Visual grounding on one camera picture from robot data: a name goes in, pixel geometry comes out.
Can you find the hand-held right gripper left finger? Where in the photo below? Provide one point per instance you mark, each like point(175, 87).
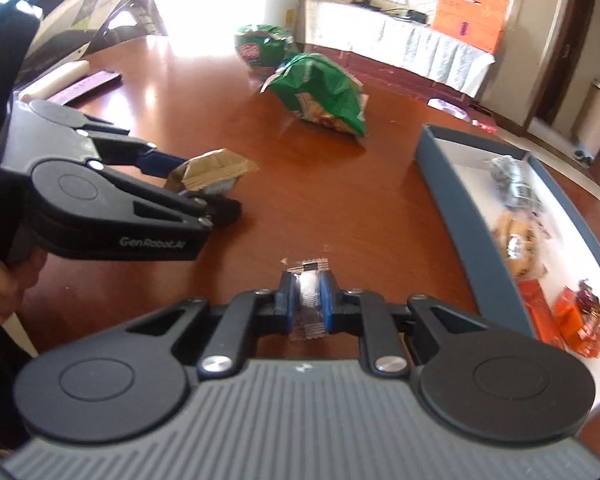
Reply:
point(286, 302)

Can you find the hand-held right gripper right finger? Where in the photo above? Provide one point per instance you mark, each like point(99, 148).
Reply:
point(326, 302)

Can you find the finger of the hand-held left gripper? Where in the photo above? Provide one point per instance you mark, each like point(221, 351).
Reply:
point(155, 161)
point(225, 212)

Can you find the small silver wrapper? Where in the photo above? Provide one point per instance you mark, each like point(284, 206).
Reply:
point(307, 287)

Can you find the tan foil snack packet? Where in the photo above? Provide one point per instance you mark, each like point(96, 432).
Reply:
point(215, 167)

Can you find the blue-grey box with white inside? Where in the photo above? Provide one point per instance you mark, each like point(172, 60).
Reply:
point(460, 200)

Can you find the beige round snack packet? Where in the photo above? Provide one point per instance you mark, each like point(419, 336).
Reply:
point(517, 245)

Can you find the orange snack bar packet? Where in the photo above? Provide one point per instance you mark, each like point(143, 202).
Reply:
point(540, 310)

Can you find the clear pink candy packet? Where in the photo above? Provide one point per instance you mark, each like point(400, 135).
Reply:
point(592, 302)

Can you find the purple flat strip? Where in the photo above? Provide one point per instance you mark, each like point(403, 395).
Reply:
point(90, 87)

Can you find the cream paper roll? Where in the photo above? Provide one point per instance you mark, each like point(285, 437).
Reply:
point(55, 80)

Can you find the green bag with red label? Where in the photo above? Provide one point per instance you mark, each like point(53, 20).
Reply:
point(260, 50)

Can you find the large green chip bag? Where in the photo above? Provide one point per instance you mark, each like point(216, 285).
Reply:
point(320, 90)

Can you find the flat printed cardboard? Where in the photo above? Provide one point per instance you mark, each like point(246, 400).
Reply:
point(85, 10)

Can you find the grey printed packet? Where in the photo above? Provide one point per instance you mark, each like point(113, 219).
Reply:
point(515, 185)

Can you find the purple and white bottle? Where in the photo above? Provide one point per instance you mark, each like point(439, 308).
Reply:
point(447, 107)

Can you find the red pink packet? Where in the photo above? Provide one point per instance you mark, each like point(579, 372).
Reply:
point(482, 119)

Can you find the small orange snack packet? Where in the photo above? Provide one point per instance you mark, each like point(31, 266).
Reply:
point(570, 322)

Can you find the cabinet with white cloth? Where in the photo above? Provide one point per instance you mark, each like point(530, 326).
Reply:
point(405, 40)

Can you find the small black box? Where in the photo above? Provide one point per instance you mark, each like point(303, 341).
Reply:
point(416, 16)

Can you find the pair of shoes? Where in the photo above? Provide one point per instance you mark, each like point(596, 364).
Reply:
point(585, 156)

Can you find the orange cardboard box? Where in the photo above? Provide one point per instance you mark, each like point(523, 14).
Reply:
point(467, 12)

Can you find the brown wooden door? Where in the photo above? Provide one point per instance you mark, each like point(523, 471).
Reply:
point(562, 60)

